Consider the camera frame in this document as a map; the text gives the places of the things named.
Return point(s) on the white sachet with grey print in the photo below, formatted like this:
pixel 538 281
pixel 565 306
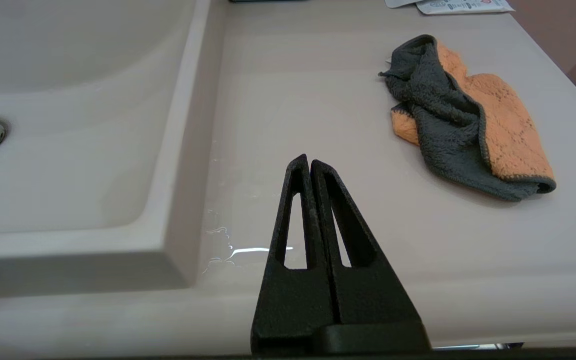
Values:
pixel 400 2

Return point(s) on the grey and orange cleaning cloth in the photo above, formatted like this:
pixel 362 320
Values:
pixel 448 115

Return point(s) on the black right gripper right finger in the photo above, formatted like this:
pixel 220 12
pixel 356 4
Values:
pixel 373 300

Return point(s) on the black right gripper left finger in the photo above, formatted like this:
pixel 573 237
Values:
pixel 293 305

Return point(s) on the white instruction leaflet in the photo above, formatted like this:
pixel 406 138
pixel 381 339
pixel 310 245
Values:
pixel 468 6

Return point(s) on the white ceramic sink basin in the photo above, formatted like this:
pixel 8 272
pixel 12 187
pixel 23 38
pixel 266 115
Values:
pixel 67 150

